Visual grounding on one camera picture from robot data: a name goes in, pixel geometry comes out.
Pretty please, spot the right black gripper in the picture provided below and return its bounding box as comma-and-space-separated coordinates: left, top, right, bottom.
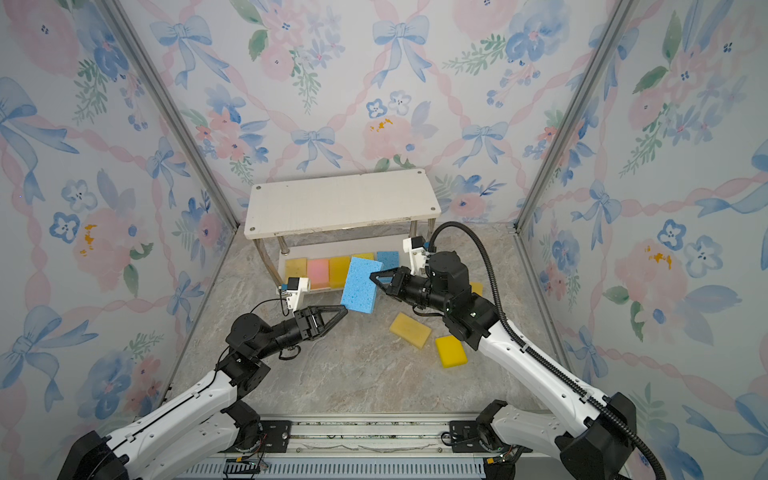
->
371, 270, 454, 320

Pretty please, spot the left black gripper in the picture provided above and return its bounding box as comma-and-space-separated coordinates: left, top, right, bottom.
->
255, 308, 346, 364

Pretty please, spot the bright yellow sponge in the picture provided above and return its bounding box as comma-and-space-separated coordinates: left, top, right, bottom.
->
435, 336, 468, 369

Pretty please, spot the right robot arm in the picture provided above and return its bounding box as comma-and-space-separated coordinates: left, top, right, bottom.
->
370, 252, 636, 479

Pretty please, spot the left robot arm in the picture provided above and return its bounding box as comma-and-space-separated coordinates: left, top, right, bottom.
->
58, 305, 348, 479

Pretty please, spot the white two-tier shelf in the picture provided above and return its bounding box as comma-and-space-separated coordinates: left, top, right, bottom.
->
244, 169, 441, 286

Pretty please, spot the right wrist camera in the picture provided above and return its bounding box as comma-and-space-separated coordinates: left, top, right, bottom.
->
402, 236, 429, 276

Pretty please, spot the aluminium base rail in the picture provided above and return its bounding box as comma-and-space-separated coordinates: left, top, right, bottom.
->
113, 410, 631, 480

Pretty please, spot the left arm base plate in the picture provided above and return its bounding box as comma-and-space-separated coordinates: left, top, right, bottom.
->
222, 420, 293, 454

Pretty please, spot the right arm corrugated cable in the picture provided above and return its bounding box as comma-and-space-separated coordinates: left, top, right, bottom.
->
428, 221, 668, 480

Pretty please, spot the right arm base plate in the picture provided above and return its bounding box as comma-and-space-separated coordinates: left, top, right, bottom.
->
440, 420, 532, 455

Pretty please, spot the left aluminium frame post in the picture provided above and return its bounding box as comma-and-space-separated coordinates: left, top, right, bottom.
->
95, 0, 239, 230

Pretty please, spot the aluminium frame post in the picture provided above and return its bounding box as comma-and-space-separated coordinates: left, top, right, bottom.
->
95, 0, 239, 230
514, 0, 635, 234

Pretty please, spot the right aluminium frame post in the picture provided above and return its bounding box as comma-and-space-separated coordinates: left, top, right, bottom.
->
514, 0, 635, 234

